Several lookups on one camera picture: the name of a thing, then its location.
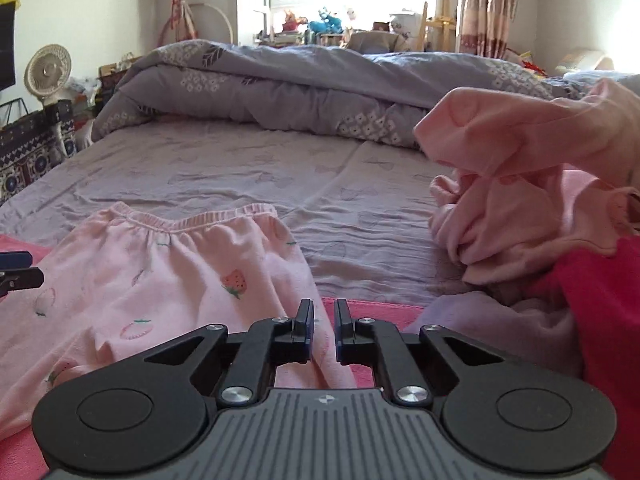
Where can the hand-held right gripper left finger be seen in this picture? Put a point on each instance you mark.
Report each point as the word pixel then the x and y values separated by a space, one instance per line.
pixel 307 330

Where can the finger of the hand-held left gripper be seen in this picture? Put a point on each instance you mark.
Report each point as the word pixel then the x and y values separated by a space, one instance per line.
pixel 15 259
pixel 22 279

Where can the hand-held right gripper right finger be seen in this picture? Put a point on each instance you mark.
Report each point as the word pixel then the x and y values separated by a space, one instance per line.
pixel 341 330

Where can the pink strawberry print pants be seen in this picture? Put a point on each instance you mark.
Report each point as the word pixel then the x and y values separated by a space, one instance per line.
pixel 175 270

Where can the coral pink blanket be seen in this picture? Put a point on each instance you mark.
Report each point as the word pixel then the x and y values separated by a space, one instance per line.
pixel 390 310

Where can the mauve garment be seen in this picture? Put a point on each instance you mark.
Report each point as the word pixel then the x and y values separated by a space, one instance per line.
pixel 500 320

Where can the grey bed sheet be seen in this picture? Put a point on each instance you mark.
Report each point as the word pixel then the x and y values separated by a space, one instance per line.
pixel 250 170

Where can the white desk fan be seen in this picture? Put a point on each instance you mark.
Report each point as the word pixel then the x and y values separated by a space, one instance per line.
pixel 47 70

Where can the black television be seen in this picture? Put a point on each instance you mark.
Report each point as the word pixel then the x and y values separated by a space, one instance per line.
pixel 6 45

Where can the grey patterned duvet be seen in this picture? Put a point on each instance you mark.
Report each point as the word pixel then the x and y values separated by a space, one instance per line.
pixel 300 75

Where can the tan cushion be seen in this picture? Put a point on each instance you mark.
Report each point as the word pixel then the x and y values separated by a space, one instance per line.
pixel 372 42

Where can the pink floral curtain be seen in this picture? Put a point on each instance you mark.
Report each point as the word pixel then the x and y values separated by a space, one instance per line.
pixel 487 5
pixel 177 0

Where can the blue plush toy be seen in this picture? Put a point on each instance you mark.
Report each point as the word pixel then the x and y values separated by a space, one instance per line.
pixel 325 22

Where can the pink plush toy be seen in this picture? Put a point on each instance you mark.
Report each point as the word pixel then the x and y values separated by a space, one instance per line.
pixel 294 21

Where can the white container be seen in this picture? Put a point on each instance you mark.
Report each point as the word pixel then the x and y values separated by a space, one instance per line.
pixel 406 24

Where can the wooden easel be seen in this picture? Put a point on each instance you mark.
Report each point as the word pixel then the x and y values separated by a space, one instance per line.
pixel 442 25

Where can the white hoop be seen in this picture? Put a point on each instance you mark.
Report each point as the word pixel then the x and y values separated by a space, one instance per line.
pixel 223 14

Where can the beige box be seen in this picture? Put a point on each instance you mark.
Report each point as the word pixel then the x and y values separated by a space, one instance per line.
pixel 585 62

